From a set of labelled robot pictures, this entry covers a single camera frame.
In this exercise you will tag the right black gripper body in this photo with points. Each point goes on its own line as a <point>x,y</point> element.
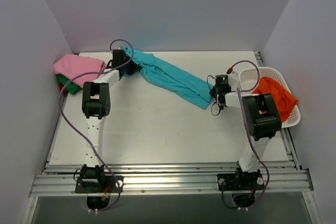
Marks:
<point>215,92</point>

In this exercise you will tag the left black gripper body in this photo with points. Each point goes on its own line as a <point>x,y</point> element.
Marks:
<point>134,67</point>

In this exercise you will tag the teal t-shirt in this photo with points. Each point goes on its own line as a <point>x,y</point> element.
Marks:
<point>172,78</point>

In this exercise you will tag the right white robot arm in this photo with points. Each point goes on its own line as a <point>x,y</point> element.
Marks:
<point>260,116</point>

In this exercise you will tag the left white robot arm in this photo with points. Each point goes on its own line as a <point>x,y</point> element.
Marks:
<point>96,106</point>

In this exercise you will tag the white plastic basket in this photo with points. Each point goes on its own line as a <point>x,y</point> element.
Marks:
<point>249,80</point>

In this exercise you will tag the pink folded t-shirt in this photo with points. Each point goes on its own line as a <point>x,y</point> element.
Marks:
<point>71,66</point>

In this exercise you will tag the green folded t-shirt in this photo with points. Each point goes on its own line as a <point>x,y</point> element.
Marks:
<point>71,88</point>

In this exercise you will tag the red folded t-shirt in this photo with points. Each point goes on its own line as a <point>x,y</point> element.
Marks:
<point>61,87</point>

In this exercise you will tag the orange t-shirt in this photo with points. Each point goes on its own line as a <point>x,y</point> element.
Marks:
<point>284,100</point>

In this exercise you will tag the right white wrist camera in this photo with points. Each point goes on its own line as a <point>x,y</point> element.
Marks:
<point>233,78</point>

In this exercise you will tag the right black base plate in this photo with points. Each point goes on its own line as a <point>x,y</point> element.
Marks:
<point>244,181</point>

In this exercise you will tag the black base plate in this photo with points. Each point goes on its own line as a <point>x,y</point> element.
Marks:
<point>91,186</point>
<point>244,181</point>

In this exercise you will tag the aluminium rail frame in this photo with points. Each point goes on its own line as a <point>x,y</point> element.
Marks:
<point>165,146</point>

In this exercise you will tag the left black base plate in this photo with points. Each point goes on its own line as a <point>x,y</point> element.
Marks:
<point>91,186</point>

